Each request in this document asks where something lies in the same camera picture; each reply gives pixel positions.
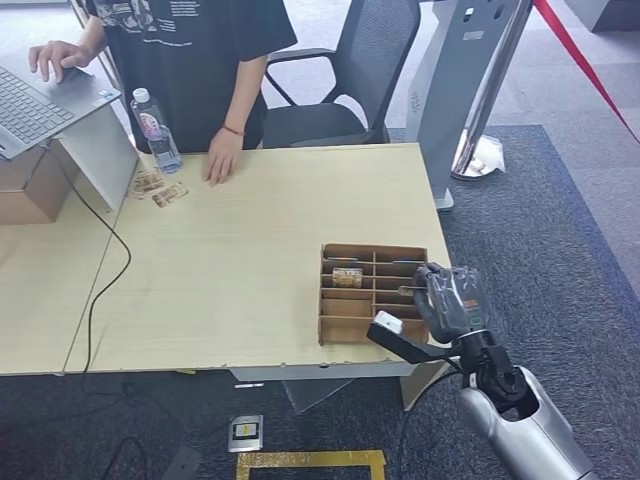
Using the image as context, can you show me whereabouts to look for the grey cabinet base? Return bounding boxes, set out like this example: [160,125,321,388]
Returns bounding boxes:
[565,0,640,34]

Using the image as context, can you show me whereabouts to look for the yellow floor tape frame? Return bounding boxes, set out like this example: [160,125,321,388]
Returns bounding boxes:
[235,450,387,480]

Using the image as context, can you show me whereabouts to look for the person's left hand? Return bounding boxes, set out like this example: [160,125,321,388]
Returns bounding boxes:
[202,125,245,187]

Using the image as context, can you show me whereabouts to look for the silver square floor tag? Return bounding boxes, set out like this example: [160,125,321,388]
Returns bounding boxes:
[228,415,264,454]

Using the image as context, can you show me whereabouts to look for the cardboard card organizer box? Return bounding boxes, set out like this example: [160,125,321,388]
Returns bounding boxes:
[316,243,430,347]

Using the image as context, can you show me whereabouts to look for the black floor cable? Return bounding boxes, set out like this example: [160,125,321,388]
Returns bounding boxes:
[100,437,149,480]

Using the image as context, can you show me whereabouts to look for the red barrier belt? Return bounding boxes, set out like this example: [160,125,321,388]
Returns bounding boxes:
[532,0,640,145]

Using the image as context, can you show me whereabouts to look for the gold printed card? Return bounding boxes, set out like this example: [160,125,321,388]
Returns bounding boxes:
[331,267,364,289]

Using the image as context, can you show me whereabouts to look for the black laptop cable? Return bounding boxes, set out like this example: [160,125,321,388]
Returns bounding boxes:
[47,146,133,374]

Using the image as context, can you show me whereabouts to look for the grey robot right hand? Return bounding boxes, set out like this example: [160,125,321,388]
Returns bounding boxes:
[413,262,492,346]

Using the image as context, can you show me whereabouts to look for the person's right hand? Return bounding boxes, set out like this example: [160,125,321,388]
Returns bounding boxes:
[28,40,95,85]

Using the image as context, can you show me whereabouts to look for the white slanted stand panel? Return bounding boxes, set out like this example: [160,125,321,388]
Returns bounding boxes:
[54,104,141,212]

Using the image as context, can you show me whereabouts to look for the brown cardboard box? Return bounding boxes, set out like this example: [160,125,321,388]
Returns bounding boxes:
[0,139,81,227]

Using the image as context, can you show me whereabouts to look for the grey table support frame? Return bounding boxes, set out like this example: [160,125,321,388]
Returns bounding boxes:
[229,360,451,417]

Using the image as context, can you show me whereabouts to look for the silver laptop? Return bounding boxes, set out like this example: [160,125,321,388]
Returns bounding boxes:
[0,52,122,162]

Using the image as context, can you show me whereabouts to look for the person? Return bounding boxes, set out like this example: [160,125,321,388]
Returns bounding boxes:
[85,0,298,155]

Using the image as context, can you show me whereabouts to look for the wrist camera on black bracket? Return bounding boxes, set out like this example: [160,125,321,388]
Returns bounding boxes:
[366,310,463,367]

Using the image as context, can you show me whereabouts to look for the clear plastic water bottle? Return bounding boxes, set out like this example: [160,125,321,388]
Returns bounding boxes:
[130,87,183,176]

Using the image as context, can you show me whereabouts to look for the black office chair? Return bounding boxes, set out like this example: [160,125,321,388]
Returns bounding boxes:
[260,0,422,150]

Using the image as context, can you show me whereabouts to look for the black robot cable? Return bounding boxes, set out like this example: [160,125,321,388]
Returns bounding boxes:
[396,368,463,480]

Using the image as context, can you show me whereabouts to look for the grey kiosk stand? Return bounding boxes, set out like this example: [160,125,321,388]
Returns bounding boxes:
[404,0,524,212]

